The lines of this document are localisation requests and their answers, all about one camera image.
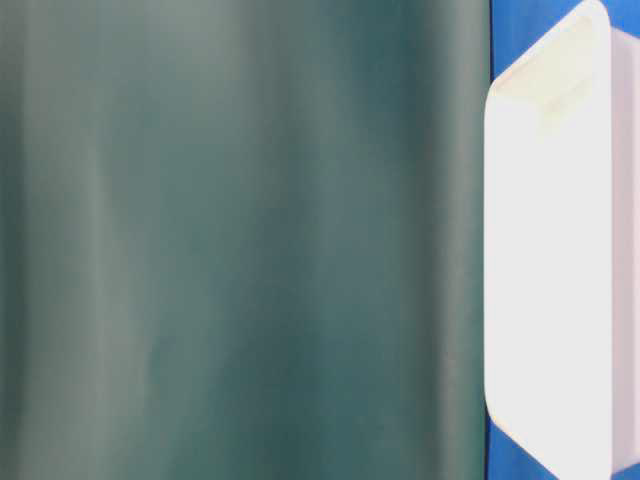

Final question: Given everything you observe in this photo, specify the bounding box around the green tape roll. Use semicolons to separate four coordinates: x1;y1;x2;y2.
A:
1;1;490;479

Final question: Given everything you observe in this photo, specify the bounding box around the white plastic case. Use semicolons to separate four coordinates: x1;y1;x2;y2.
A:
484;1;639;479

